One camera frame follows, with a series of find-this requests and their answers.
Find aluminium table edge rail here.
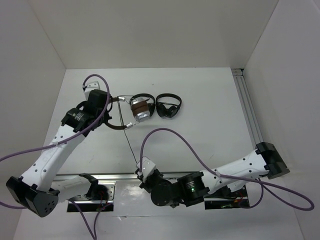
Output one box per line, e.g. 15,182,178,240
53,171,195,182

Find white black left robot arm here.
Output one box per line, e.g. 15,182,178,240
6,89,113,218

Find brown silver headphones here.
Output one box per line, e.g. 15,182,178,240
106,93,156,131

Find aluminium corner frame rail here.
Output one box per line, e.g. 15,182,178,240
231,68,264,147

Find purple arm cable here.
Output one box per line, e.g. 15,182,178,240
139,127,315,211
0,73,112,240

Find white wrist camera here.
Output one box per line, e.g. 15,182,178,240
82,81,101,101
135,156,157,183

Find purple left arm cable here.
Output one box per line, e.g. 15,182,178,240
0,73,112,240

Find black headphones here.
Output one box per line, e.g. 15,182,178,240
129,93,156,117
155,93,183,119

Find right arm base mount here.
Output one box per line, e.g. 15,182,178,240
204,186,250,210

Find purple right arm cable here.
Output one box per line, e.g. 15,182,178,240
139,127,315,211

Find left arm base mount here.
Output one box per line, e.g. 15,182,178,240
71,173,116,213

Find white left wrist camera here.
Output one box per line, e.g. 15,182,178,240
82,81,101,101

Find black headphones right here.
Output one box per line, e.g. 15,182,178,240
155,93,183,119

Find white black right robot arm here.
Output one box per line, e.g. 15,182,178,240
135,142,290,208

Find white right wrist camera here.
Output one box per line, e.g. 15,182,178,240
135,156,157,183

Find black headphones left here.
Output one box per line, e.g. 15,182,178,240
129,93,156,117

